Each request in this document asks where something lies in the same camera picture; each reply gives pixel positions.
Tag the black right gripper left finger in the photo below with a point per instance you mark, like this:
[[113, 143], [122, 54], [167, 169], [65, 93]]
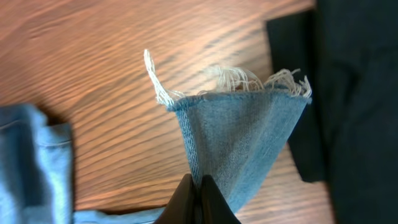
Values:
[[179, 209]]

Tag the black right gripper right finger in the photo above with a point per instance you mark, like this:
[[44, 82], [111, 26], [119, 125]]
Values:
[[214, 208]]

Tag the light blue denim jeans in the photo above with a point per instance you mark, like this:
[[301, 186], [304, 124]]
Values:
[[233, 133]]

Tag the black folded garment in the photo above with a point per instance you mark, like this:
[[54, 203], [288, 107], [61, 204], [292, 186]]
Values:
[[347, 136]]

